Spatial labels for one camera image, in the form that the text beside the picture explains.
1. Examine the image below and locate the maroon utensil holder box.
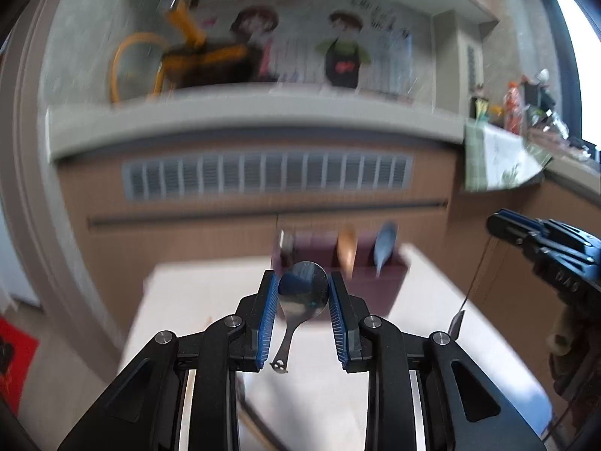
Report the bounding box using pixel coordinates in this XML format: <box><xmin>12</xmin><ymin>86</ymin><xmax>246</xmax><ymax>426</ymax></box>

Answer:
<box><xmin>272</xmin><ymin>230</ymin><xmax>408</xmax><ymax>316</ymax></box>

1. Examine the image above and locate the red doormat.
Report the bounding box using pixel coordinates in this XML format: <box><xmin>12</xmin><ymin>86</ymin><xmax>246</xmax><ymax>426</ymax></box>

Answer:
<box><xmin>0</xmin><ymin>317</ymin><xmax>41</xmax><ymax>414</ymax></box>

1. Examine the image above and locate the metal spoon with cutout handle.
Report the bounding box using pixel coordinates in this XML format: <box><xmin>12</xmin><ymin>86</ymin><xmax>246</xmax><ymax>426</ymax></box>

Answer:
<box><xmin>271</xmin><ymin>260</ymin><xmax>329</xmax><ymax>375</ymax></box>

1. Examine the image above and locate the person's right hand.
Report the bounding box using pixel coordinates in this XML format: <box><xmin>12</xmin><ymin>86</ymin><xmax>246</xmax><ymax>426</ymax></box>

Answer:
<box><xmin>547</xmin><ymin>291</ymin><xmax>601</xmax><ymax>400</ymax></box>

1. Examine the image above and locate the grey-blue rice paddle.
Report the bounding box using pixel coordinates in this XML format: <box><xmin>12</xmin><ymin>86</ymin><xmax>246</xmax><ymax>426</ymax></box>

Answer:
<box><xmin>374</xmin><ymin>221</ymin><xmax>399</xmax><ymax>277</ymax></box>

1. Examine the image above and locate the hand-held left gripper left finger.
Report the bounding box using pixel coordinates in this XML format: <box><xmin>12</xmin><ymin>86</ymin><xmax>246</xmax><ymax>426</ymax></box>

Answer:
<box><xmin>59</xmin><ymin>270</ymin><xmax>281</xmax><ymax>451</ymax></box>

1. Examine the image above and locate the red-filled clear bottle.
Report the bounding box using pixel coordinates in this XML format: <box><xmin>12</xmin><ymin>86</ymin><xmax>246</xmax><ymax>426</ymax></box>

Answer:
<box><xmin>503</xmin><ymin>82</ymin><xmax>524</xmax><ymax>135</ymax></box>

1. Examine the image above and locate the small yellow box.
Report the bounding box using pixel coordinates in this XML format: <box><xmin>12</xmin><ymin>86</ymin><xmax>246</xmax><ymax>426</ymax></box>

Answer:
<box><xmin>472</xmin><ymin>85</ymin><xmax>491</xmax><ymax>120</ymax></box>

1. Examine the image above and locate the grey vent grille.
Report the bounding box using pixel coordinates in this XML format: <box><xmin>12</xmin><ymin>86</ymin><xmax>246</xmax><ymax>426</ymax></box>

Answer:
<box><xmin>122</xmin><ymin>153</ymin><xmax>415</xmax><ymax>203</ymax></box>

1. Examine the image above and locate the cartoon wall sticker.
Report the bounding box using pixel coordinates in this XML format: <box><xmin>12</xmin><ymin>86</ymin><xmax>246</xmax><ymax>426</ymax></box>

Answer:
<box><xmin>197</xmin><ymin>0</ymin><xmax>418</xmax><ymax>99</ymax></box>

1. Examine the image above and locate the dark pan with yellow handle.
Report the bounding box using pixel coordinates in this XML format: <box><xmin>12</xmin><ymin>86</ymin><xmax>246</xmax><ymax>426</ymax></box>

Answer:
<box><xmin>160</xmin><ymin>0</ymin><xmax>264</xmax><ymax>90</ymax></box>

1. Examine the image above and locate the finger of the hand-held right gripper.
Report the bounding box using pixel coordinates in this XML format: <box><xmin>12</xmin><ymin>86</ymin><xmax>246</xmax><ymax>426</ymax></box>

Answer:
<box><xmin>498</xmin><ymin>209</ymin><xmax>548</xmax><ymax>236</ymax></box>
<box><xmin>487</xmin><ymin>215</ymin><xmax>539</xmax><ymax>251</ymax></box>

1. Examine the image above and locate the small metal shovel spoon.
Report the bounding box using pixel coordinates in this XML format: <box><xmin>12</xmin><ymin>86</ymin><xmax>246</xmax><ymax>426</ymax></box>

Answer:
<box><xmin>449</xmin><ymin>237</ymin><xmax>491</xmax><ymax>340</ymax></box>

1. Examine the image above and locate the glass lid with yellow rim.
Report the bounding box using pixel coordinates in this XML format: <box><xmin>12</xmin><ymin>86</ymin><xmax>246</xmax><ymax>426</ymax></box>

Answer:
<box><xmin>110</xmin><ymin>33</ymin><xmax>177</xmax><ymax>104</ymax></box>

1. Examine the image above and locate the grey stone countertop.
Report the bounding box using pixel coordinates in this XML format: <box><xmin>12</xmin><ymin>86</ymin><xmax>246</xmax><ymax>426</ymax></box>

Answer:
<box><xmin>47</xmin><ymin>89</ymin><xmax>601</xmax><ymax>184</ymax></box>

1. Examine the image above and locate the beige vented column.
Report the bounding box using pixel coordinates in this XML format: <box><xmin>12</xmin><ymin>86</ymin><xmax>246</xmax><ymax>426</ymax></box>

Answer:
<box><xmin>458</xmin><ymin>9</ymin><xmax>491</xmax><ymax>118</ymax></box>

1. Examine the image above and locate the white tablecloth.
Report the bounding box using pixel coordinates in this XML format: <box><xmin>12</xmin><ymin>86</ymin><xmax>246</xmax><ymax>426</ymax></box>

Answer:
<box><xmin>119</xmin><ymin>244</ymin><xmax>555</xmax><ymax>451</ymax></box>

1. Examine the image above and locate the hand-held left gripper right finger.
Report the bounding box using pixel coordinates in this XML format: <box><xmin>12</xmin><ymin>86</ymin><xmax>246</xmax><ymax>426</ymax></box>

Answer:
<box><xmin>329</xmin><ymin>271</ymin><xmax>548</xmax><ymax>451</ymax></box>

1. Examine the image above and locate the green checked towel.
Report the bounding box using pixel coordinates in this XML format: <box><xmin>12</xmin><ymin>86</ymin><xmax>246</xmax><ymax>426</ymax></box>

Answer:
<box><xmin>462</xmin><ymin>120</ymin><xmax>555</xmax><ymax>193</ymax></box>

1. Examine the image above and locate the wooden rice spoon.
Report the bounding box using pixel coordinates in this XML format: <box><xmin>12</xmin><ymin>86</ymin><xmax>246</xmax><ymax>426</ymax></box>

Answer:
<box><xmin>337</xmin><ymin>225</ymin><xmax>358</xmax><ymax>275</ymax></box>

